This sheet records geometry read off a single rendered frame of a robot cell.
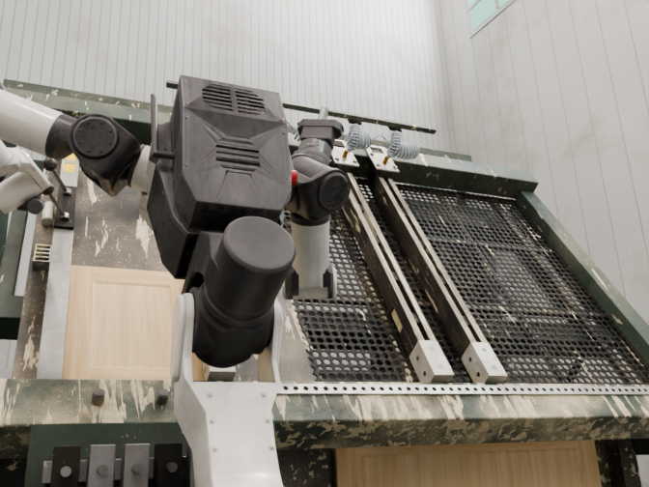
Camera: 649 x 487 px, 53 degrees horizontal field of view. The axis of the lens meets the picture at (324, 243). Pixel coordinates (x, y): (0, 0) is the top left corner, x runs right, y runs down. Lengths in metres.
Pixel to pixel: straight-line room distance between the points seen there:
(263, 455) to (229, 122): 0.58
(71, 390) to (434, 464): 1.02
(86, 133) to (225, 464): 0.65
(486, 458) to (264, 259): 1.26
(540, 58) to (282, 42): 2.15
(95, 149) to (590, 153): 4.33
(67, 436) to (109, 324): 0.35
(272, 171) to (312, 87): 4.54
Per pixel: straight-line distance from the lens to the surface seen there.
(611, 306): 2.56
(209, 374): 1.53
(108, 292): 1.75
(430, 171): 2.73
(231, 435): 1.02
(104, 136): 1.27
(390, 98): 6.13
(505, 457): 2.10
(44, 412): 1.45
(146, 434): 1.44
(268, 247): 0.97
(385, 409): 1.63
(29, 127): 1.35
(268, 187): 1.15
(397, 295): 1.94
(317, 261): 1.48
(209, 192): 1.12
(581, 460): 2.28
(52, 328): 1.62
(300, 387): 1.58
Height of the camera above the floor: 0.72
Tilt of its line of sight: 19 degrees up
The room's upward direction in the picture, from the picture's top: 2 degrees counter-clockwise
